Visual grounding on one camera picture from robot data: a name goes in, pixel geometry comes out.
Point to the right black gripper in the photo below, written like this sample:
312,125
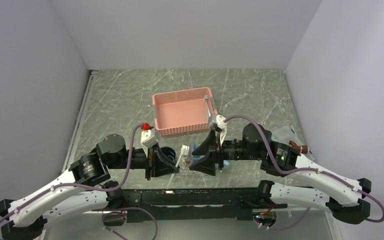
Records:
208,148

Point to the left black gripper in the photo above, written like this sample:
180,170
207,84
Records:
160,164

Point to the dark blue mug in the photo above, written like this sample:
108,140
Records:
170,153

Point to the pink perforated plastic basket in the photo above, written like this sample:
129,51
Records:
182,111

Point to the clear plastic toothbrush case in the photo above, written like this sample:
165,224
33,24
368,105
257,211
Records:
284,135

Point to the blue toothpaste tube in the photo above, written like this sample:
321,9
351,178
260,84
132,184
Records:
195,158

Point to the light blue mug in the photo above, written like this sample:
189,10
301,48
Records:
226,164

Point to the clear textured oval tray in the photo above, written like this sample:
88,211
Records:
186,171

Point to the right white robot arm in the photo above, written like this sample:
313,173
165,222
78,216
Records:
326,191

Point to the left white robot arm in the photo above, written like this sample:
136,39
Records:
85,186

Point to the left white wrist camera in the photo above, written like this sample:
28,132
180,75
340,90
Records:
150,136

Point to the black base frame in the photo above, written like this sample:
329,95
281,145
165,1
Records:
239,203

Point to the aluminium rail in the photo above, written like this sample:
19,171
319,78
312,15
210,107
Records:
80,115

